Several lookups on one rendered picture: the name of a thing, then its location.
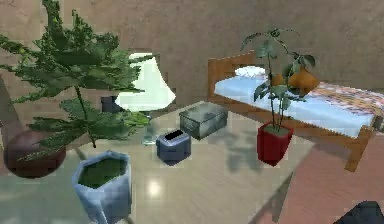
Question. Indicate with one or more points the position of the blue toaster-shaped alarm clock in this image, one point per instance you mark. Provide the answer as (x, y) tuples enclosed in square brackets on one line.
[(173, 146)]

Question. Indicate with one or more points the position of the grey box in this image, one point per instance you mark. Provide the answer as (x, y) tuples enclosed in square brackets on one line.
[(203, 119)]

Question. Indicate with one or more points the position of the white table lamp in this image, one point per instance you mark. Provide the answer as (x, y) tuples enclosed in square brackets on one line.
[(150, 89)]

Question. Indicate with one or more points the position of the white pillow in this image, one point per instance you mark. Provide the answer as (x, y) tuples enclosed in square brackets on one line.
[(250, 71)]

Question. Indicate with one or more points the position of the pale table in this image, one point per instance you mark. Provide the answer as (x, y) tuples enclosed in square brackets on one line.
[(206, 186)]

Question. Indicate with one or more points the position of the small dark box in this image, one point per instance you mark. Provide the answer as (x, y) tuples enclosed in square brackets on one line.
[(109, 104)]

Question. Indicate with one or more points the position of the plant in red pot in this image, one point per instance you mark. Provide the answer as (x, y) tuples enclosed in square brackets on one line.
[(274, 144)]

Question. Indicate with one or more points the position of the green plant in blue pot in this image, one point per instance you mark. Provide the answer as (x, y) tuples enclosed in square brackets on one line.
[(100, 196)]

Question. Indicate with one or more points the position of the wooden bed with blue mattress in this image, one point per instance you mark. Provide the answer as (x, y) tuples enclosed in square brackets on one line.
[(320, 111)]

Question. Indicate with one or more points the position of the patterned blanket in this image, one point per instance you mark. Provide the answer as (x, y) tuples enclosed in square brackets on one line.
[(350, 96)]

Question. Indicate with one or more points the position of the dark blue object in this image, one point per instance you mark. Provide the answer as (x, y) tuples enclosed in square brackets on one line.
[(361, 214)]

